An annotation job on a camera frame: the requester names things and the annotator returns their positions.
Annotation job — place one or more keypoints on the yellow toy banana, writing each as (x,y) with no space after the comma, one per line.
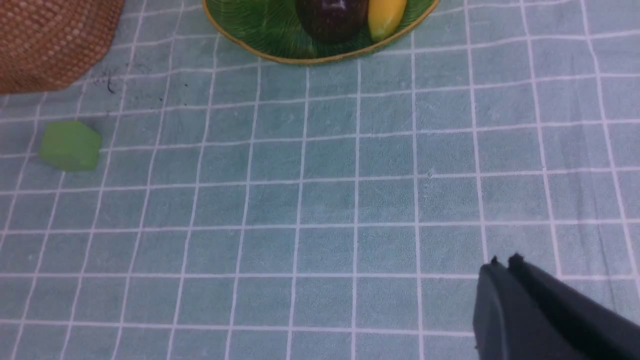
(384,17)

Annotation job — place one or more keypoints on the green checkered tablecloth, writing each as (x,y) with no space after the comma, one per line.
(243,209)

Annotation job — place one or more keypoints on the green glass leaf plate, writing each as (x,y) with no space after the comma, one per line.
(270,29)

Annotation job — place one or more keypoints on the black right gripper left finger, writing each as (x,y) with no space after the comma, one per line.
(509,324)

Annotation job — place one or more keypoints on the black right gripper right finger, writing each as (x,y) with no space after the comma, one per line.
(589,327)

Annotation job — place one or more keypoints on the dark purple toy mangosteen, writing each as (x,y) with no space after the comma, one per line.
(332,21)

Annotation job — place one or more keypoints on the woven wicker basket green lining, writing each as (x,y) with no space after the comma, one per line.
(47,45)

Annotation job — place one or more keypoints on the green foam cube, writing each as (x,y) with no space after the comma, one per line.
(70,146)

